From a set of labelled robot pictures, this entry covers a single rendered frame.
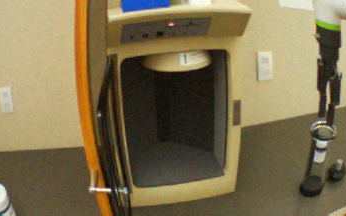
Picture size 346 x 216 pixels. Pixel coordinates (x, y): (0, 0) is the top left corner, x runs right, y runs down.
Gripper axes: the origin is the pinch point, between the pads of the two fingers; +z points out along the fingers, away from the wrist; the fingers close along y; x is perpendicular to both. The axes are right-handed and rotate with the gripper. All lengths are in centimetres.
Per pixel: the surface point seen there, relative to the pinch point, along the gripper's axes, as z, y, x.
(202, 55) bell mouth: -11.8, -16.6, -34.2
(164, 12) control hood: -28, -1, -46
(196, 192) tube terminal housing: 25.5, -12.7, -37.0
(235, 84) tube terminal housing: -5.2, -12.6, -27.1
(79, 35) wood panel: -25, -4, -64
